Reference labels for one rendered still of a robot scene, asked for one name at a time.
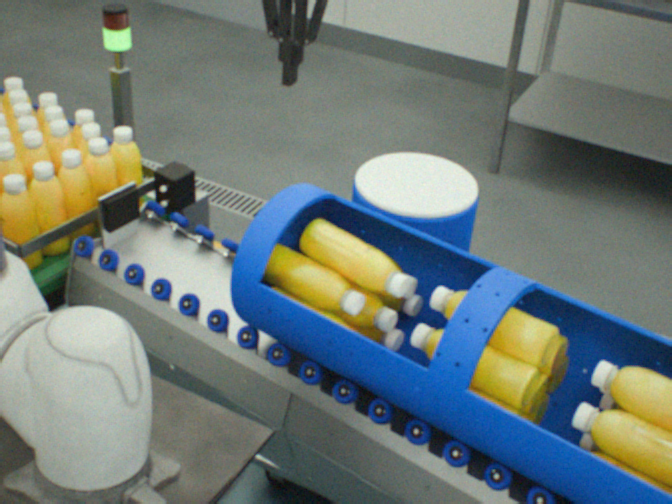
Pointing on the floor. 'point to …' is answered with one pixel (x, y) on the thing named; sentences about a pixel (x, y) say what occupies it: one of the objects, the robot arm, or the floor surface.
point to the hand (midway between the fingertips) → (290, 62)
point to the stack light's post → (122, 98)
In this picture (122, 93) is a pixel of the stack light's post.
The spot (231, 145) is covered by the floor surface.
